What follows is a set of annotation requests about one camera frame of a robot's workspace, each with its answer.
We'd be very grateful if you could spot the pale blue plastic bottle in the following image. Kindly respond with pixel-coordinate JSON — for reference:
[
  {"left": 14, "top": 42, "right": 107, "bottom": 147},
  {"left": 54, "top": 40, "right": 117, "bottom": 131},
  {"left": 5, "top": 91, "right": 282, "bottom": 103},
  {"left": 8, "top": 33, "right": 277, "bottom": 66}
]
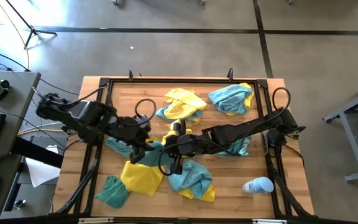
[{"left": 241, "top": 176, "right": 275, "bottom": 195}]

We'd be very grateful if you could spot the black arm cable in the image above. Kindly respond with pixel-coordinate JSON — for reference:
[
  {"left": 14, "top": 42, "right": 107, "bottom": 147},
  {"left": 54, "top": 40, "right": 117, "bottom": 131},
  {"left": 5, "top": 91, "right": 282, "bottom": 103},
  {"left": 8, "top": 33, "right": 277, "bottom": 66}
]
[
  {"left": 158, "top": 141, "right": 183, "bottom": 177},
  {"left": 134, "top": 98, "right": 157, "bottom": 127}
]

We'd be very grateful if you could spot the black metal support beam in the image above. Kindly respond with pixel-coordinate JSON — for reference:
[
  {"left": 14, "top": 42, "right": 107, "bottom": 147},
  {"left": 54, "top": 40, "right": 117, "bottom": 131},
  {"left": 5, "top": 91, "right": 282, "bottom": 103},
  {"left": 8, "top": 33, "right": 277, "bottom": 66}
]
[{"left": 3, "top": 136, "right": 64, "bottom": 212}]

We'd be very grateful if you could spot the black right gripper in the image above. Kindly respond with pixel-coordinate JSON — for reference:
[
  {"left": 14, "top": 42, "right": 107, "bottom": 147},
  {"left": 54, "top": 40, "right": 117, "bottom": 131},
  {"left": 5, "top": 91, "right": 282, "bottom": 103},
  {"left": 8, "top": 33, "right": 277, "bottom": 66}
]
[{"left": 168, "top": 119, "right": 198, "bottom": 176}]

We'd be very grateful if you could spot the teal microfiber towel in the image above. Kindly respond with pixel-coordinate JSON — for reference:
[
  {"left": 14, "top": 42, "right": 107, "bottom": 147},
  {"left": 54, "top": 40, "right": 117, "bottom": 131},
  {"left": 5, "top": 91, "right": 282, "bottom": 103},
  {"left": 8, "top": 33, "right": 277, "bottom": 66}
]
[
  {"left": 138, "top": 140, "right": 175, "bottom": 167},
  {"left": 94, "top": 175, "right": 132, "bottom": 209}
]

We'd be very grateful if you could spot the black aluminium table frame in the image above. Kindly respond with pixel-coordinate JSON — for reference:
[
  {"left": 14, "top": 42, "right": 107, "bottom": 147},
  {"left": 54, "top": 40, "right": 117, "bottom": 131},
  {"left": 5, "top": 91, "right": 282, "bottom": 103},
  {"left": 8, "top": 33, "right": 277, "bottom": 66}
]
[{"left": 50, "top": 77, "right": 315, "bottom": 224}]

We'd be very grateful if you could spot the yellow floor cable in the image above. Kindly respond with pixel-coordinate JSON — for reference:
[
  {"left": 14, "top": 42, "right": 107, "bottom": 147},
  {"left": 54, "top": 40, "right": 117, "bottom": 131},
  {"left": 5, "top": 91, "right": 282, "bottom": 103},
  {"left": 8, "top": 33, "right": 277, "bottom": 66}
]
[
  {"left": 17, "top": 128, "right": 64, "bottom": 137},
  {"left": 0, "top": 0, "right": 30, "bottom": 71}
]

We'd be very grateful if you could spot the grey office desk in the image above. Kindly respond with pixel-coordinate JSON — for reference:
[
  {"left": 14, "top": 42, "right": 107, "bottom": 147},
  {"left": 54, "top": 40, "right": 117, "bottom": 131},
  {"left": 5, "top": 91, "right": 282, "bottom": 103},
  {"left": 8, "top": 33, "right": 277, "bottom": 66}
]
[{"left": 0, "top": 70, "right": 42, "bottom": 221}]

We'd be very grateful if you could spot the grey metal table stand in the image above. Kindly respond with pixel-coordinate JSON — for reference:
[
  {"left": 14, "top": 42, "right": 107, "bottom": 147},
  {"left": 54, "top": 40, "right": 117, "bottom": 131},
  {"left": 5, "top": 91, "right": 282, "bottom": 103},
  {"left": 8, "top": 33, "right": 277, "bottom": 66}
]
[{"left": 323, "top": 79, "right": 358, "bottom": 183}]

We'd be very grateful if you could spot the white floor cable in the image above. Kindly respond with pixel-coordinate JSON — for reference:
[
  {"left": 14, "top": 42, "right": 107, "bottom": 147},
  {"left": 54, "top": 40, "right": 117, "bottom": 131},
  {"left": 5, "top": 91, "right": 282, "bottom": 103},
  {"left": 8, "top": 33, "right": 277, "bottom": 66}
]
[{"left": 19, "top": 120, "right": 74, "bottom": 133}]

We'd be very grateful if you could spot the blue microfiber towel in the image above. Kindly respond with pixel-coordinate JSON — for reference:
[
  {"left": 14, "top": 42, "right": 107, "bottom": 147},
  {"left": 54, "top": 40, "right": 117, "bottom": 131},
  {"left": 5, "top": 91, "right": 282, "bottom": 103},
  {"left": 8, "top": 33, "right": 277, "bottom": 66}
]
[
  {"left": 208, "top": 83, "right": 254, "bottom": 115},
  {"left": 216, "top": 136, "right": 252, "bottom": 157},
  {"left": 167, "top": 158, "right": 213, "bottom": 200},
  {"left": 104, "top": 136, "right": 135, "bottom": 158},
  {"left": 155, "top": 105, "right": 204, "bottom": 123}
]

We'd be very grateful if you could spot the black looped power cable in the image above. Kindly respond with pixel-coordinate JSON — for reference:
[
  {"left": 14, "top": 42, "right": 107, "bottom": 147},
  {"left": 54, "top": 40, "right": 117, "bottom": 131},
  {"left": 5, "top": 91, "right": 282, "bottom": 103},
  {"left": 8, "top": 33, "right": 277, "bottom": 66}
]
[{"left": 272, "top": 86, "right": 291, "bottom": 113}]

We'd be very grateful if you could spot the black floor cable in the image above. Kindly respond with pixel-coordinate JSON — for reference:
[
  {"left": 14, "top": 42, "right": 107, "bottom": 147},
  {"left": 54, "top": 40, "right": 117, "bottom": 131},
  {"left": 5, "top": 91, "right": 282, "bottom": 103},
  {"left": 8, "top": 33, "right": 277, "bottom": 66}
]
[{"left": 0, "top": 42, "right": 31, "bottom": 73}]

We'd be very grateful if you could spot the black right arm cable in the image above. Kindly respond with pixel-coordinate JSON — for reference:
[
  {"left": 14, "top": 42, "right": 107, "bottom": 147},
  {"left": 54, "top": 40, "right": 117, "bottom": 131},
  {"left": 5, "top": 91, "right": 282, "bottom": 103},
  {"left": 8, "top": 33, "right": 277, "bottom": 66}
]
[{"left": 158, "top": 141, "right": 183, "bottom": 177}]

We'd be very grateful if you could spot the silver metal bracket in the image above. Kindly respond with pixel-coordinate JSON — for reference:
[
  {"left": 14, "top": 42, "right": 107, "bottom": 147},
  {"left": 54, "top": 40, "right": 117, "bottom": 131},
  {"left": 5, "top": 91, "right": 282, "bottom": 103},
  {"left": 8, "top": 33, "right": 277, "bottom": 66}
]
[
  {"left": 252, "top": 218, "right": 287, "bottom": 224},
  {"left": 78, "top": 217, "right": 114, "bottom": 224}
]

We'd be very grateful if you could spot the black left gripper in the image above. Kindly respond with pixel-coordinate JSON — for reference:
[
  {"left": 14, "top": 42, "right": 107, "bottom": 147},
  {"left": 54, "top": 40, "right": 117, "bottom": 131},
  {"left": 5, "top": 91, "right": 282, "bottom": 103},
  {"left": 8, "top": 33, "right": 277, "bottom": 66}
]
[{"left": 128, "top": 123, "right": 154, "bottom": 165}]

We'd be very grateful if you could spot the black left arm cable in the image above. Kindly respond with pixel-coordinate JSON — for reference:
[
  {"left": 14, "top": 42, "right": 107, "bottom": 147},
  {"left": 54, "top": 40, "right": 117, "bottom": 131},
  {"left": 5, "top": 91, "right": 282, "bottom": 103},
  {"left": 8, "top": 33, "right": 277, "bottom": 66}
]
[{"left": 134, "top": 98, "right": 157, "bottom": 127}]

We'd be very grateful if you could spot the white paper sheet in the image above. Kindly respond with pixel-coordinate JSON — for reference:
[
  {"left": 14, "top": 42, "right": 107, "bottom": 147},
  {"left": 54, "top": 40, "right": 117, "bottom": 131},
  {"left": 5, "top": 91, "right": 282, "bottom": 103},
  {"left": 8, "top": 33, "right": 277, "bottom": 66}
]
[{"left": 25, "top": 144, "right": 61, "bottom": 189}]

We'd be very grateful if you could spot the black tripod stand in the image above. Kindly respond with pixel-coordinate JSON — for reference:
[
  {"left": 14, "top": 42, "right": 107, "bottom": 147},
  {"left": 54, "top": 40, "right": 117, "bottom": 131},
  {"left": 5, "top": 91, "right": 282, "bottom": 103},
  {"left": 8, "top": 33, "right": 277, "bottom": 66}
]
[{"left": 4, "top": 0, "right": 58, "bottom": 49}]

